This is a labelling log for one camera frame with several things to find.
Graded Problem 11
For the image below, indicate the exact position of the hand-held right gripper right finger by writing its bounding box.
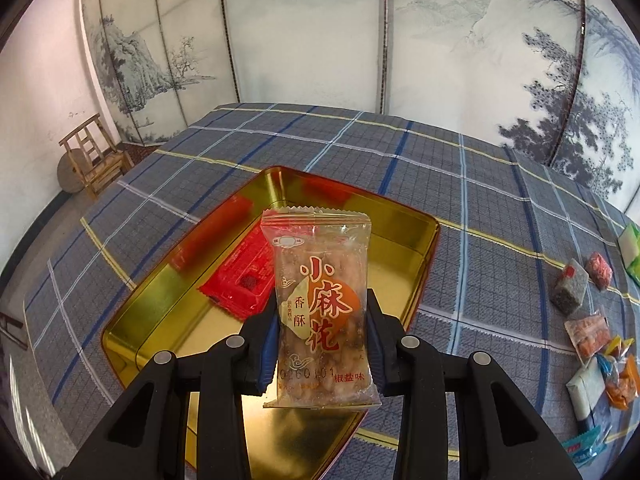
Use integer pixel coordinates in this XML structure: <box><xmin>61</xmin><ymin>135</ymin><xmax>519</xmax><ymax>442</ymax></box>
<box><xmin>365</xmin><ymin>287</ymin><xmax>583</xmax><ymax>480</ymax></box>

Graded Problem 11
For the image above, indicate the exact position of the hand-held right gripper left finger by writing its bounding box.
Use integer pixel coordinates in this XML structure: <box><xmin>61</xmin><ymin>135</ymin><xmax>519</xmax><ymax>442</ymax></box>
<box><xmin>62</xmin><ymin>306</ymin><xmax>281</xmax><ymax>480</ymax></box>

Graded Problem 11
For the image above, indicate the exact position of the gold tin box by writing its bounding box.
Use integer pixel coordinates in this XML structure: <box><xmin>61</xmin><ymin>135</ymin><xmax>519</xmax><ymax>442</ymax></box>
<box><xmin>100</xmin><ymin>165</ymin><xmax>441</xmax><ymax>480</ymax></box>

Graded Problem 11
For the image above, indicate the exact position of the clear snack packet red print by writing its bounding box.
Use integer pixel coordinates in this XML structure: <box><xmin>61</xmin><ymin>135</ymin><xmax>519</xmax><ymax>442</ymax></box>
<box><xmin>260</xmin><ymin>205</ymin><xmax>383</xmax><ymax>411</ymax></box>

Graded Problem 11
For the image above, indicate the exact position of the grey cube snack red label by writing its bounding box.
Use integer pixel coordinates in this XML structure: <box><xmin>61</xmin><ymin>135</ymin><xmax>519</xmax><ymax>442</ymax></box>
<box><xmin>550</xmin><ymin>258</ymin><xmax>593</xmax><ymax>317</ymax></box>

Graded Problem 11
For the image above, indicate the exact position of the white snack packet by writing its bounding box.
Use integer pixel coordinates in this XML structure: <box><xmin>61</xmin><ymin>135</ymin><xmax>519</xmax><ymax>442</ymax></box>
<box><xmin>566</xmin><ymin>360</ymin><xmax>608</xmax><ymax>422</ymax></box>

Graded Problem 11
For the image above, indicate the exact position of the clear orange snack packet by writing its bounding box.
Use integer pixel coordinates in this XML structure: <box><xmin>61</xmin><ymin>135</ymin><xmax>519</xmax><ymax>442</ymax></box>
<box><xmin>564</xmin><ymin>310</ymin><xmax>612</xmax><ymax>361</ymax></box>

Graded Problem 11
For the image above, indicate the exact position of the grey plaid cloth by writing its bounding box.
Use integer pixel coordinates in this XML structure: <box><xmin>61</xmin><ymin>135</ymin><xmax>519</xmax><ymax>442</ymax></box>
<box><xmin>22</xmin><ymin>102</ymin><xmax>640</xmax><ymax>480</ymax></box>

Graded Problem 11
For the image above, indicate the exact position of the light blue snack packet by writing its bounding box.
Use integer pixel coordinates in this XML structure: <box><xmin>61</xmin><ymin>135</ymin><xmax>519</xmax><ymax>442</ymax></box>
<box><xmin>560</xmin><ymin>427</ymin><xmax>613</xmax><ymax>466</ymax></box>

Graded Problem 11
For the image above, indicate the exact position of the pink red snack packet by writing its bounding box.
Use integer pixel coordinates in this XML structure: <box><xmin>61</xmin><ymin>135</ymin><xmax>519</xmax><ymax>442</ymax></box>
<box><xmin>585</xmin><ymin>251</ymin><xmax>614</xmax><ymax>291</ymax></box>

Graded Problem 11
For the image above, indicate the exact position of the yellow snack packet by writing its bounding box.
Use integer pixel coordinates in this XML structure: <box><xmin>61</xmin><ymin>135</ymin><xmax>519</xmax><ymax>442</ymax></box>
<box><xmin>602</xmin><ymin>335</ymin><xmax>635</xmax><ymax>361</ymax></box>

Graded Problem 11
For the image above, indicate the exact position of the light wooden chair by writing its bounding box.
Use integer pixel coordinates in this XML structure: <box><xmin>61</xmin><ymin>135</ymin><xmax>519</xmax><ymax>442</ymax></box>
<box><xmin>59</xmin><ymin>112</ymin><xmax>135</xmax><ymax>201</ymax></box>

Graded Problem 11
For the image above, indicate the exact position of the grey round disc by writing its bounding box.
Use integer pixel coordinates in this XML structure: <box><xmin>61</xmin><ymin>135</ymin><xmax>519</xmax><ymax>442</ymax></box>
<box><xmin>56</xmin><ymin>149</ymin><xmax>83</xmax><ymax>195</ymax></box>

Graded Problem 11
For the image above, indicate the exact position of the green tissue pack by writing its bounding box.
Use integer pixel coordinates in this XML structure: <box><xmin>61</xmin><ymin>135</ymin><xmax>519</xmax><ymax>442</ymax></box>
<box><xmin>617</xmin><ymin>222</ymin><xmax>640</xmax><ymax>278</ymax></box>

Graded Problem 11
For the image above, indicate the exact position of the painted landscape folding screen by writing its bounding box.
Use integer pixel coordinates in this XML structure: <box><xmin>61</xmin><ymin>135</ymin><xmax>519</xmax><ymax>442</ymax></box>
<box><xmin>80</xmin><ymin>0</ymin><xmax>640</xmax><ymax>211</ymax></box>

